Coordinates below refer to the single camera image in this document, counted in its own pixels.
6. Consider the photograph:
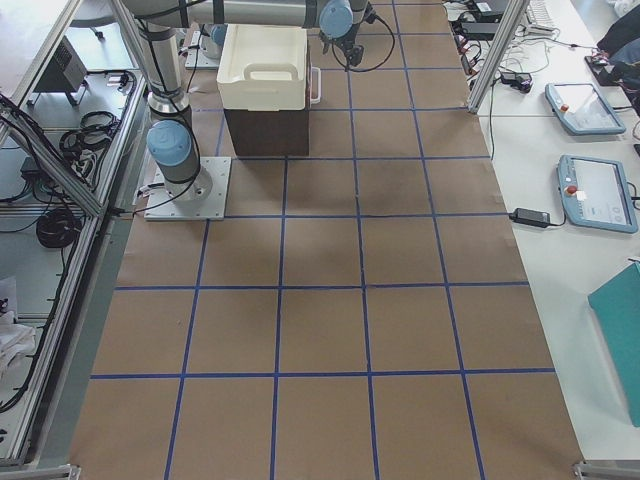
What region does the teach pendant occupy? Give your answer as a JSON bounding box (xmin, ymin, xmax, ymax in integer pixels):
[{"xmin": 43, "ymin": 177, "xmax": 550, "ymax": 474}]
[
  {"xmin": 544, "ymin": 83, "xmax": 626, "ymax": 136},
  {"xmin": 557, "ymin": 154, "xmax": 639, "ymax": 234}
]

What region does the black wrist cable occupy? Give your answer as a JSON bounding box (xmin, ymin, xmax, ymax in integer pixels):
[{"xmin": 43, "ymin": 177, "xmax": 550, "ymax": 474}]
[{"xmin": 332, "ymin": 9, "xmax": 397, "ymax": 74}]

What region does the lower teach pendant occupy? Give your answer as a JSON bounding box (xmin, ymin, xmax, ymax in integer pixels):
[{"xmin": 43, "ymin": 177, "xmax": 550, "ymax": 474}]
[{"xmin": 557, "ymin": 154, "xmax": 639, "ymax": 234}]

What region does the grey electronics box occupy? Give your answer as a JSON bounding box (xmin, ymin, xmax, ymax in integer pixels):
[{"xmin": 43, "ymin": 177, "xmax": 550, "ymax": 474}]
[{"xmin": 34, "ymin": 36, "xmax": 88, "ymax": 106}]

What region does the aluminium frame post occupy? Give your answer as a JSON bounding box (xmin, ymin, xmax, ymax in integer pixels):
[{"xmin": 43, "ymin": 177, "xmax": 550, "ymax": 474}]
[{"xmin": 467, "ymin": 0, "xmax": 530, "ymax": 114}]

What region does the black power adapter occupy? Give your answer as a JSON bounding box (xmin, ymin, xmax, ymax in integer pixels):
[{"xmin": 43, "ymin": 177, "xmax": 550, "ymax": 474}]
[{"xmin": 509, "ymin": 208, "xmax": 551, "ymax": 228}]

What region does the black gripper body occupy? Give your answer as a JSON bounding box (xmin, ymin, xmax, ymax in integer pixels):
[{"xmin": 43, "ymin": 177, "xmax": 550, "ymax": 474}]
[{"xmin": 319, "ymin": 32, "xmax": 355, "ymax": 58}]

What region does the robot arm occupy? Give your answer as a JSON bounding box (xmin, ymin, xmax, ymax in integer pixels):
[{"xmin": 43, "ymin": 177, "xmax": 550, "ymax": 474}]
[{"xmin": 123, "ymin": 1, "xmax": 373, "ymax": 158}]

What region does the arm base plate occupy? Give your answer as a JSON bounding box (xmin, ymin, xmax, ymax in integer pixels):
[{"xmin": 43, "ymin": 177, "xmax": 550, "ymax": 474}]
[{"xmin": 142, "ymin": 157, "xmax": 232, "ymax": 221}]

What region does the upper teach pendant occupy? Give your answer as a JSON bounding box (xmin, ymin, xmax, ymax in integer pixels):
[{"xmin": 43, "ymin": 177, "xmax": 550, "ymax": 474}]
[{"xmin": 544, "ymin": 83, "xmax": 626, "ymax": 136}]

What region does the teal box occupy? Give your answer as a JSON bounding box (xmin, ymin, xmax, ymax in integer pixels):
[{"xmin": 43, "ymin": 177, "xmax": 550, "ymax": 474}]
[{"xmin": 588, "ymin": 262, "xmax": 639, "ymax": 427}]

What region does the white plastic tray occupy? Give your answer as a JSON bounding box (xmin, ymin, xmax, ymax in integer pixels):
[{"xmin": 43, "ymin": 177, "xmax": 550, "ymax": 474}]
[{"xmin": 217, "ymin": 24, "xmax": 307, "ymax": 111}]

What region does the brown wooden cabinet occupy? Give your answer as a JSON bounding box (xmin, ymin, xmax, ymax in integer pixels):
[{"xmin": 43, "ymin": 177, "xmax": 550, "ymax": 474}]
[{"xmin": 224, "ymin": 109, "xmax": 310, "ymax": 157}]

